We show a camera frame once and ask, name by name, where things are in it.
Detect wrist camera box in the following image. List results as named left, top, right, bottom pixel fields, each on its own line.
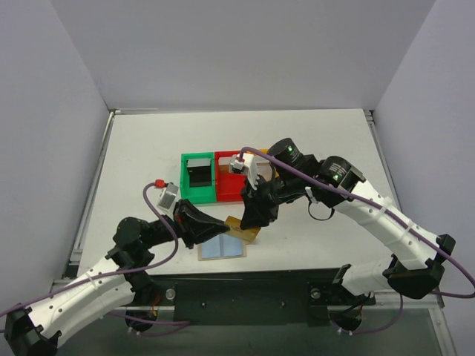
left=229, top=153, right=259, bottom=191
left=156, top=182, right=179, bottom=211

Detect gold credit card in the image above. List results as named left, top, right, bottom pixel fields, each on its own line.
left=225, top=216, right=261, bottom=243

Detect green plastic bin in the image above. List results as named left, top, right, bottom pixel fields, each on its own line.
left=180, top=152, right=217, bottom=204

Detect cards in green bin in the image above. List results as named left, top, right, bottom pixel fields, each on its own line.
left=186, top=158, right=212, bottom=188

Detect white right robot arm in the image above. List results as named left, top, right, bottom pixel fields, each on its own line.
left=229, top=138, right=456, bottom=303

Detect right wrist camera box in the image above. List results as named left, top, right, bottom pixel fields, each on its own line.
left=229, top=153, right=259, bottom=191

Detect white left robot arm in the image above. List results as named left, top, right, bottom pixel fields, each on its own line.
left=4, top=200, right=230, bottom=355

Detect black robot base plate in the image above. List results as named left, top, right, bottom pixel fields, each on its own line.
left=119, top=268, right=376, bottom=331

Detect beige leather card holder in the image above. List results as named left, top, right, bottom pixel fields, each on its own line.
left=197, top=234, right=258, bottom=262

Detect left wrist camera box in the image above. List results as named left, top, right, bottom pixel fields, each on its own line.
left=156, top=182, right=179, bottom=211

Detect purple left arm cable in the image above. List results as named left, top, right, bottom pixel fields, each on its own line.
left=0, top=179, right=180, bottom=320

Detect red plastic bin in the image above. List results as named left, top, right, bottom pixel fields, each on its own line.
left=214, top=151, right=245, bottom=202

